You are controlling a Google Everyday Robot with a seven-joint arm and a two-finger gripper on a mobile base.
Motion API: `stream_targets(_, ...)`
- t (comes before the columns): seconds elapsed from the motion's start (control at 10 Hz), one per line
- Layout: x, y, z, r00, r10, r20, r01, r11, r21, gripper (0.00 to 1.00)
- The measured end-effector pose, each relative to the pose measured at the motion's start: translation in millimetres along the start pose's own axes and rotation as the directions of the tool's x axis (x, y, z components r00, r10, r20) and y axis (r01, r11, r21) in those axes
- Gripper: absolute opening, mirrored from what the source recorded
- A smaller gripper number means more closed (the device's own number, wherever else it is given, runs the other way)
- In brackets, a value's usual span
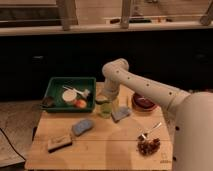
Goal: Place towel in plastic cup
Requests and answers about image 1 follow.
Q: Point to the grey towel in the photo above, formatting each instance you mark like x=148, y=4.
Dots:
x=120, y=113

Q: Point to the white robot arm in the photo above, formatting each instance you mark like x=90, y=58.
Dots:
x=193, y=139

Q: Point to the green plastic cup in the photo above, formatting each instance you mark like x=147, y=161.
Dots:
x=105, y=110

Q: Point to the white plastic spoon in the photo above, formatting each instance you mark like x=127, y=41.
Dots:
x=84, y=93

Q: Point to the orange fruit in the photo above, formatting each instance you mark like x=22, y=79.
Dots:
x=80, y=103

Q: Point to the dark red bowl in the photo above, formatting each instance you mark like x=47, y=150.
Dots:
x=140, y=103

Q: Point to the white round lid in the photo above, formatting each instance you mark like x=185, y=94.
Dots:
x=69, y=96

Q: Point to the blue sponge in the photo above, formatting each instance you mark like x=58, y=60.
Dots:
x=82, y=126

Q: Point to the green plastic tray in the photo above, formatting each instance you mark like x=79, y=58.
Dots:
x=55, y=90

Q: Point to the dark round object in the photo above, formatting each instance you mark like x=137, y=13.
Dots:
x=48, y=102

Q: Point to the brown grape bunch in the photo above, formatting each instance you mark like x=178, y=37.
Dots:
x=148, y=147

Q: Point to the wooden brush block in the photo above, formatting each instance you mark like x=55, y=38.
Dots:
x=58, y=143

